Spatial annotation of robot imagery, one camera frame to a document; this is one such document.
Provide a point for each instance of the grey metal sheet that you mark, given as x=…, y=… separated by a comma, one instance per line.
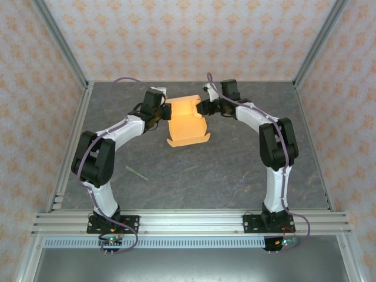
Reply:
x=191, y=267

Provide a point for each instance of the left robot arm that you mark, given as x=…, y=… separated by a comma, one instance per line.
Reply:
x=94, y=158

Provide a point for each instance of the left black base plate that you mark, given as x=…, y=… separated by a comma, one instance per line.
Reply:
x=132, y=224

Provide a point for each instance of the aluminium mounting rail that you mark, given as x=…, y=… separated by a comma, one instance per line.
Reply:
x=191, y=223

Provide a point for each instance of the aluminium frame bar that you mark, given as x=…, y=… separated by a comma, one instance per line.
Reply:
x=351, y=258
x=29, y=258

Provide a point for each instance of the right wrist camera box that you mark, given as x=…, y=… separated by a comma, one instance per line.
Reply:
x=211, y=92

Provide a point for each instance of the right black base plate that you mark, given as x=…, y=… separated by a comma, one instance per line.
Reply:
x=251, y=224

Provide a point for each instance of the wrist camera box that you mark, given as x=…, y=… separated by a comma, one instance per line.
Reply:
x=211, y=92
x=160, y=89

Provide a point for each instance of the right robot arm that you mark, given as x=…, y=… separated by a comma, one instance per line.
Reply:
x=279, y=144

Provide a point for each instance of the aluminium frame post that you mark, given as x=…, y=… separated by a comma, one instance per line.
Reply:
x=321, y=44
x=61, y=44

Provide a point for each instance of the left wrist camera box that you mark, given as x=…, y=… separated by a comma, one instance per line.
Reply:
x=160, y=89

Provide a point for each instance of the orange paper box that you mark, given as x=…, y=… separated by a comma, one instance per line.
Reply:
x=185, y=129

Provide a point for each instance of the aluminium table side rail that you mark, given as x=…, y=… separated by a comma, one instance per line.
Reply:
x=79, y=117
x=305, y=117

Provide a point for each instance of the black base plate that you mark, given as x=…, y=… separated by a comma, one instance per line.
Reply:
x=132, y=224
x=251, y=224

